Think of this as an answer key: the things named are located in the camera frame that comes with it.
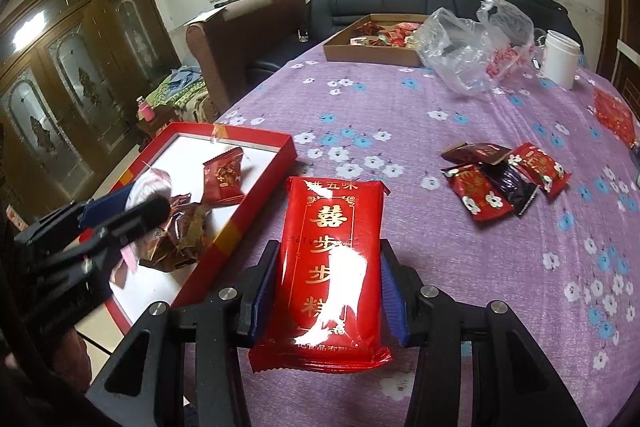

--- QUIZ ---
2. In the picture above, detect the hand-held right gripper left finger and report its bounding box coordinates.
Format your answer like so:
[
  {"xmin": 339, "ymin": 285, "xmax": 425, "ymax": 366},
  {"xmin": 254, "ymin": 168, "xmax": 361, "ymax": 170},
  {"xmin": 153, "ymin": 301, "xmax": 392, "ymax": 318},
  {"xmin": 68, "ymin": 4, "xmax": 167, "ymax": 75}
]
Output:
[{"xmin": 85, "ymin": 239, "xmax": 281, "ymax": 427}]

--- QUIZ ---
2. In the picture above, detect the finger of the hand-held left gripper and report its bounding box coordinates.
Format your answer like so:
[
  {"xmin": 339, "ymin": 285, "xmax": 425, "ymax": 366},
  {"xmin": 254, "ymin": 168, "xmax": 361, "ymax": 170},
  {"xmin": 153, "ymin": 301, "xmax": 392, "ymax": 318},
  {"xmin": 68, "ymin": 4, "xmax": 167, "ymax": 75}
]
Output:
[
  {"xmin": 14, "ymin": 184, "xmax": 137, "ymax": 250},
  {"xmin": 70, "ymin": 194, "xmax": 172, "ymax": 265}
]

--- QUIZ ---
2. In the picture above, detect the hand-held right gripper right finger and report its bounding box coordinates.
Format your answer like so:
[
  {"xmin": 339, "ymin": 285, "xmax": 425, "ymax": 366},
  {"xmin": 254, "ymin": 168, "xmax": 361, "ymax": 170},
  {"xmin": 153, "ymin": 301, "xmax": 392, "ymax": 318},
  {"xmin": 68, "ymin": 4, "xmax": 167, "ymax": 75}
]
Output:
[{"xmin": 377, "ymin": 239, "xmax": 588, "ymax": 427}]

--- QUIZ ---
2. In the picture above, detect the white pink snack packet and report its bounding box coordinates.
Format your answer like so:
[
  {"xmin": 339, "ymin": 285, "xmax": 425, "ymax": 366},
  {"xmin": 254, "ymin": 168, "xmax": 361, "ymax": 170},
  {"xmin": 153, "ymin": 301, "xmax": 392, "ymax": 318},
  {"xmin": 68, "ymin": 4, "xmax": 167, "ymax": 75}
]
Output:
[{"xmin": 112, "ymin": 167, "xmax": 176, "ymax": 288}]

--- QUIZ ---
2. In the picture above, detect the red gift box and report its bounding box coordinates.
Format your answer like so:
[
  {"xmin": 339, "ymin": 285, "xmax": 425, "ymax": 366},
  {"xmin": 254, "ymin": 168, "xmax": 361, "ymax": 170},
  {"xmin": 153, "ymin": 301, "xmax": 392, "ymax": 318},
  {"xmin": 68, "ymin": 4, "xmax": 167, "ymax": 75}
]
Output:
[{"xmin": 87, "ymin": 122, "xmax": 298, "ymax": 333}]

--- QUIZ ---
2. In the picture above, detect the large red snack packet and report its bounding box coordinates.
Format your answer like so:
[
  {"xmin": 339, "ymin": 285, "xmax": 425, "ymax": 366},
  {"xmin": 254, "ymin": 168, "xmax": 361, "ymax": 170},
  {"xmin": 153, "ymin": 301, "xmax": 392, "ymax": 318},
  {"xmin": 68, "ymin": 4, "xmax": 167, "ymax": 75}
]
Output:
[{"xmin": 248, "ymin": 177, "xmax": 393, "ymax": 374}]

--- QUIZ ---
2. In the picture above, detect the person's left forearm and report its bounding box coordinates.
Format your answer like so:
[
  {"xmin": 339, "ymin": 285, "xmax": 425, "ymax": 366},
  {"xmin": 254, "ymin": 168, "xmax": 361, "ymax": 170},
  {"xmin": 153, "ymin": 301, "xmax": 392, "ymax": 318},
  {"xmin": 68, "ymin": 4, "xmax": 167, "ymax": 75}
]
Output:
[{"xmin": 50, "ymin": 327, "xmax": 96, "ymax": 408}]

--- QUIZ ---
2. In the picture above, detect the crumpled brown gold wrapper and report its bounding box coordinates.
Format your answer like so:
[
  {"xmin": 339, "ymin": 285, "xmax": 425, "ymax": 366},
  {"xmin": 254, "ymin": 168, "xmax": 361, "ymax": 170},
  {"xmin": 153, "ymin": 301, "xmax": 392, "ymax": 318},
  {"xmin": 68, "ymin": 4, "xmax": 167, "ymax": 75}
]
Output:
[{"xmin": 140, "ymin": 192, "xmax": 213, "ymax": 270}]

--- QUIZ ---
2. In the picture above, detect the small wooden side table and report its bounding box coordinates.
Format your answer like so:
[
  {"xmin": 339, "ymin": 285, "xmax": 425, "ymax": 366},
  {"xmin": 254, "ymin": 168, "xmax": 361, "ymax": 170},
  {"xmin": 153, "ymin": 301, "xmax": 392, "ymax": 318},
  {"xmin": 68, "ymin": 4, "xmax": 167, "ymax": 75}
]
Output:
[{"xmin": 135, "ymin": 107, "xmax": 171, "ymax": 138}]

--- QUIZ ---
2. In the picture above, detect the red candy packet gold print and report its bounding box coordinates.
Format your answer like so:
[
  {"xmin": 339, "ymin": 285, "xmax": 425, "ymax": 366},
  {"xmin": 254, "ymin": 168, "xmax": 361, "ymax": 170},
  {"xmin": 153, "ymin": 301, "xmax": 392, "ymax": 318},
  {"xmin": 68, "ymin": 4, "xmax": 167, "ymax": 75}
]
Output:
[{"xmin": 202, "ymin": 147, "xmax": 246, "ymax": 208}]

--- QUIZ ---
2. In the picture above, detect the pile of colourful cloths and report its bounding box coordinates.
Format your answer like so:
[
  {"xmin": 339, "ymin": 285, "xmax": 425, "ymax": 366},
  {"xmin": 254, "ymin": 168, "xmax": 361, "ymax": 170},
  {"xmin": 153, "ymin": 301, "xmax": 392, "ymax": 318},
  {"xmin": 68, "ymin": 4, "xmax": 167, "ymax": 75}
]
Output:
[{"xmin": 150, "ymin": 67, "xmax": 216, "ymax": 122}]

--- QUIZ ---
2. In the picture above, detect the wooden wardrobe with glass doors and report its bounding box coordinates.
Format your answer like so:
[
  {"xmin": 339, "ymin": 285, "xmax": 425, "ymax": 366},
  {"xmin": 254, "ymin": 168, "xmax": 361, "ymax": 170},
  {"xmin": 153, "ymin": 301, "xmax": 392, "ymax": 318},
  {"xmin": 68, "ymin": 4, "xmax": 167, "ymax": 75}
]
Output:
[{"xmin": 0, "ymin": 0, "xmax": 183, "ymax": 218}]

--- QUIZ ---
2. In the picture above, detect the red flower print snack packet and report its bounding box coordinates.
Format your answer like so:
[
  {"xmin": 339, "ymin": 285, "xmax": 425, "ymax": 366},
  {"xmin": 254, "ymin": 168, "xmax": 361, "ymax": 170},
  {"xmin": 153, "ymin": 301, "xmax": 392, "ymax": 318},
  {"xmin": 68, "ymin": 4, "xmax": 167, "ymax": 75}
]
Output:
[
  {"xmin": 442, "ymin": 163, "xmax": 516, "ymax": 223},
  {"xmin": 507, "ymin": 142, "xmax": 572, "ymax": 200}
]

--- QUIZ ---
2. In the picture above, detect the dark purple snack packet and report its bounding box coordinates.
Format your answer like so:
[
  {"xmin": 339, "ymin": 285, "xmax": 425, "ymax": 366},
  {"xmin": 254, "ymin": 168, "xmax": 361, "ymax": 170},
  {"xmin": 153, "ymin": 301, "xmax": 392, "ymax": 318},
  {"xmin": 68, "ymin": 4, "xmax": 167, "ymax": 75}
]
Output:
[{"xmin": 487, "ymin": 159, "xmax": 540, "ymax": 217}]

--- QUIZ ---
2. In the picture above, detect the dark red snack packet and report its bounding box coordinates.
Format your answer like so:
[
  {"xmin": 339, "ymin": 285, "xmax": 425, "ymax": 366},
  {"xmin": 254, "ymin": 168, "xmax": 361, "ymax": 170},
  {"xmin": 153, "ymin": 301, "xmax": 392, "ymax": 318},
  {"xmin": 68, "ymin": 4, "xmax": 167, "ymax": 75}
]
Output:
[{"xmin": 440, "ymin": 142, "xmax": 511, "ymax": 165}]

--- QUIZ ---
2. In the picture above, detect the purple floral tablecloth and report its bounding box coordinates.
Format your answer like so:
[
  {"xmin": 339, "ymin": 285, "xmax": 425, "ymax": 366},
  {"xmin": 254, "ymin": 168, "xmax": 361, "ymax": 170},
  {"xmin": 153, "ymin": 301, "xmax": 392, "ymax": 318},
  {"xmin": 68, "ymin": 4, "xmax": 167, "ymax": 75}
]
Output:
[{"xmin": 170, "ymin": 42, "xmax": 640, "ymax": 427}]

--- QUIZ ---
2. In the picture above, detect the brown armchair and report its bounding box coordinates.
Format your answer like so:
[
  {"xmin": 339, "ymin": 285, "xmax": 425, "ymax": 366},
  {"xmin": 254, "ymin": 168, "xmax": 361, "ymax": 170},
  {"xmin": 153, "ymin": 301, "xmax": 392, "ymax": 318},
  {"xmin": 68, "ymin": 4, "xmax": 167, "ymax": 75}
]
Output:
[{"xmin": 185, "ymin": 0, "xmax": 313, "ymax": 118}]

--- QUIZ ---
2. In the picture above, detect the cardboard tray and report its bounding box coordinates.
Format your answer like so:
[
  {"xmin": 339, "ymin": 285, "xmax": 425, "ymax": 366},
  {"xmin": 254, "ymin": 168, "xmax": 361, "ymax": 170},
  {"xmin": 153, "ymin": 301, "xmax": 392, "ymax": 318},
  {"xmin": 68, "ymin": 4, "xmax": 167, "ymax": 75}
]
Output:
[{"xmin": 322, "ymin": 13, "xmax": 436, "ymax": 68}]

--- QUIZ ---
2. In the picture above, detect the clear plastic bag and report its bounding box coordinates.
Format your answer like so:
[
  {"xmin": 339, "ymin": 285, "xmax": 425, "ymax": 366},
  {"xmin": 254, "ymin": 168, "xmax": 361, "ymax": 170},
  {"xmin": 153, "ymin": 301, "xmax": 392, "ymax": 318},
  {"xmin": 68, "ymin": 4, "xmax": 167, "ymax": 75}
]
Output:
[{"xmin": 414, "ymin": 0, "xmax": 538, "ymax": 96}]

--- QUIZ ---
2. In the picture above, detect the red white candy packet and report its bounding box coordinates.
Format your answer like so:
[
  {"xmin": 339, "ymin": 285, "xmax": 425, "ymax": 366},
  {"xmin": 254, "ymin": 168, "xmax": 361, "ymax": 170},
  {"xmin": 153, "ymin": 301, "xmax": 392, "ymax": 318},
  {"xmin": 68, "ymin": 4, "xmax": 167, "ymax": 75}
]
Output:
[{"xmin": 485, "ymin": 46, "xmax": 533, "ymax": 80}]

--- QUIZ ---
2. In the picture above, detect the pile of red snack packets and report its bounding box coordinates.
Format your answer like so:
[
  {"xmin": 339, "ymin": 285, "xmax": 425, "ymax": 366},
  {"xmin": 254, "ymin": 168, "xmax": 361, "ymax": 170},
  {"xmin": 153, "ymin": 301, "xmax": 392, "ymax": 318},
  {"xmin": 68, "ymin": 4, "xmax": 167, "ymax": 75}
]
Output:
[{"xmin": 350, "ymin": 19, "xmax": 426, "ymax": 50}]

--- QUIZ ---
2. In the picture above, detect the flat red patterned packet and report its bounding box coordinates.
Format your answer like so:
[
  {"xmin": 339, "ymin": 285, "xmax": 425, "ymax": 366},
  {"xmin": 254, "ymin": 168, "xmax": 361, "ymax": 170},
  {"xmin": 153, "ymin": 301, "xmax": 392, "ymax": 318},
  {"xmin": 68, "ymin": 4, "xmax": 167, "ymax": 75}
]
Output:
[{"xmin": 592, "ymin": 87, "xmax": 637, "ymax": 148}]

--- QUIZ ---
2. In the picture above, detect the white plastic jar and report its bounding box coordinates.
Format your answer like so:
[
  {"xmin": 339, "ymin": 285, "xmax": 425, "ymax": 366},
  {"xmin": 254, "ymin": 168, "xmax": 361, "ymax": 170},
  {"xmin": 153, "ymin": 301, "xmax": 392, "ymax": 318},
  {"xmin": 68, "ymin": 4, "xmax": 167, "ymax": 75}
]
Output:
[{"xmin": 539, "ymin": 29, "xmax": 583, "ymax": 90}]

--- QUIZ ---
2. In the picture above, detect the black leather sofa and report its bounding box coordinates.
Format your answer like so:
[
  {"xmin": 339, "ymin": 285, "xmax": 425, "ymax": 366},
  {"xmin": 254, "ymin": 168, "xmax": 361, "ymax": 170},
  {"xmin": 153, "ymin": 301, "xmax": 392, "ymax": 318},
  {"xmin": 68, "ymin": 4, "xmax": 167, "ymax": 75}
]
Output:
[{"xmin": 245, "ymin": 0, "xmax": 583, "ymax": 72}]

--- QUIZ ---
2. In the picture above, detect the wooden door frame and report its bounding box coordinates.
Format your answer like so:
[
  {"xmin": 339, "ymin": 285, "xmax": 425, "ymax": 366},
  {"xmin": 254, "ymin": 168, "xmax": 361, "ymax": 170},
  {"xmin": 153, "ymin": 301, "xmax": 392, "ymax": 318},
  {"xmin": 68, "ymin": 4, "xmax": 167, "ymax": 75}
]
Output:
[{"xmin": 595, "ymin": 0, "xmax": 640, "ymax": 108}]

